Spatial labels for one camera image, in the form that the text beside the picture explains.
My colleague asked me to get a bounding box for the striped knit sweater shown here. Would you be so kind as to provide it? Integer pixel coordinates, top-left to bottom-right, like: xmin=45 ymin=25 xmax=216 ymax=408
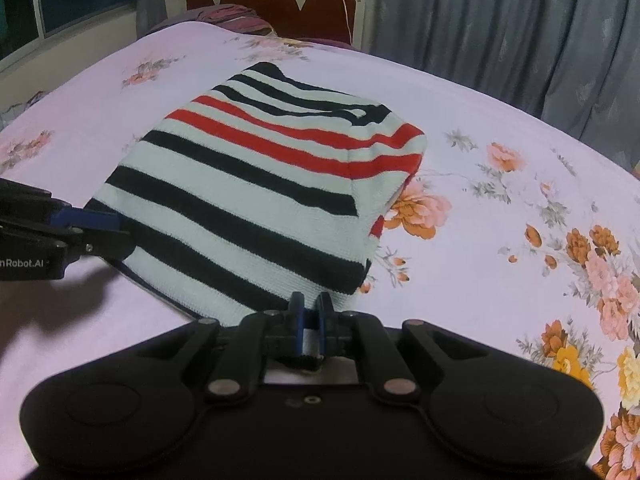
xmin=84 ymin=61 xmax=431 ymax=372

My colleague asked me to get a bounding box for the grey-blue curtain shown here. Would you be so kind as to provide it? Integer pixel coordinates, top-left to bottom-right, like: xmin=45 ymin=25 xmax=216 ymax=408
xmin=367 ymin=0 xmax=640 ymax=173

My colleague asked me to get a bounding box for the purple pillow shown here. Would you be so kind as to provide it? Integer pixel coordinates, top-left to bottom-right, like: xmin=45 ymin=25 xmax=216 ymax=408
xmin=199 ymin=4 xmax=281 ymax=37

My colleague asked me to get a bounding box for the pink floral bed sheet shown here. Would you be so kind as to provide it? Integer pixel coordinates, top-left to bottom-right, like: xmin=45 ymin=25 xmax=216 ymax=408
xmin=0 ymin=20 xmax=640 ymax=480

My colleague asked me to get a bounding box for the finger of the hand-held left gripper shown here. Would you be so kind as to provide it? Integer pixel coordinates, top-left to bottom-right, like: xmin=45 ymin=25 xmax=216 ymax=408
xmin=0 ymin=180 xmax=123 ymax=230
xmin=0 ymin=224 xmax=137 ymax=261

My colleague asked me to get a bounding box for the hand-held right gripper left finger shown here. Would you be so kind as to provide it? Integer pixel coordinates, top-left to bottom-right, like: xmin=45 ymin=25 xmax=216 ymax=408
xmin=149 ymin=291 xmax=307 ymax=402

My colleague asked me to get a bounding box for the red and white headboard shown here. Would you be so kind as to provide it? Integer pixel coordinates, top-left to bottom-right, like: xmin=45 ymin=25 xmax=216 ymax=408
xmin=184 ymin=0 xmax=370 ymax=52

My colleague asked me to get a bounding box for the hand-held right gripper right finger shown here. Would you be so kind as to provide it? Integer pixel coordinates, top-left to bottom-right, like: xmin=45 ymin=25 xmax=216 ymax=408
xmin=317 ymin=291 xmax=482 ymax=409

